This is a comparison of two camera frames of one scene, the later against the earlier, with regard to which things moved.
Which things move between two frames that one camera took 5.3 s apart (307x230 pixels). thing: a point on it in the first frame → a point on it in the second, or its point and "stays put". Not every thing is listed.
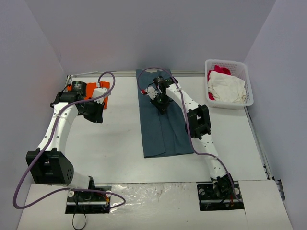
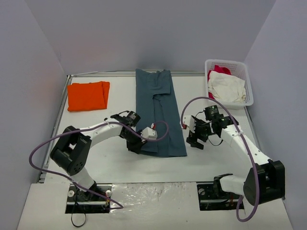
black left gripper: [93, 112] → [134, 144]
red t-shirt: [218, 69] stays put
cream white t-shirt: [226, 87] stays put
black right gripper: [161, 104] → [197, 134]
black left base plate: [85, 202] stays put
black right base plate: [209, 201] stays put
